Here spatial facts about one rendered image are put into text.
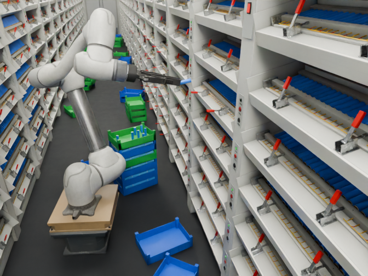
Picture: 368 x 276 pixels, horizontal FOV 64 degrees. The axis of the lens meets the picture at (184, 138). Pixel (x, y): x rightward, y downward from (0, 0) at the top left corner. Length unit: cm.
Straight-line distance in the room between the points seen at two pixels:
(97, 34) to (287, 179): 89
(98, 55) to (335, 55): 88
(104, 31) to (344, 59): 92
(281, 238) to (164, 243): 107
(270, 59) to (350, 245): 59
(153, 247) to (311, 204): 127
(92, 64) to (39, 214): 139
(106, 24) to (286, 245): 104
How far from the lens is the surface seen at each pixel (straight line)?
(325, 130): 78
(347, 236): 79
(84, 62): 126
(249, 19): 102
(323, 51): 71
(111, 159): 182
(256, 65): 101
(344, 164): 69
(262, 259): 121
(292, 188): 89
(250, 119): 107
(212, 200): 173
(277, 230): 104
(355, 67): 65
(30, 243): 218
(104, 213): 181
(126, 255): 193
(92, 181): 175
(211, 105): 144
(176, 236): 200
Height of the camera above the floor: 142
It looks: 27 degrees down
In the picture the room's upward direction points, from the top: straight up
